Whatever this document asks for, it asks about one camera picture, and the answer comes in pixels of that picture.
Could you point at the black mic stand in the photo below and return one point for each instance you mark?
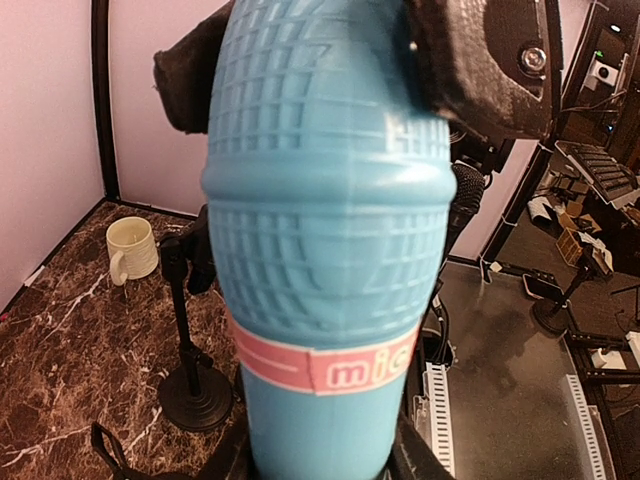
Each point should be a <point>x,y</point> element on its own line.
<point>196,397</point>

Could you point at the black microphone orange base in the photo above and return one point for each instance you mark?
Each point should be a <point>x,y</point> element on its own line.
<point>466,203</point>

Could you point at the beige mug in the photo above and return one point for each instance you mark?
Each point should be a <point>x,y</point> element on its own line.
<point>132,249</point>

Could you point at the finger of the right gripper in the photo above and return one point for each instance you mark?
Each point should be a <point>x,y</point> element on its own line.
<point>184,75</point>
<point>490,67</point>

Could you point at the white slotted cable duct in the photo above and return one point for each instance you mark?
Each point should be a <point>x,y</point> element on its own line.
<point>536,431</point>

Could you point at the blue microphone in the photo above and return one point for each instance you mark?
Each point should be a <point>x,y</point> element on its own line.
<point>329,184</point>

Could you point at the right black frame post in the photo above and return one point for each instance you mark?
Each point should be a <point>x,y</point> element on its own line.
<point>100,67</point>

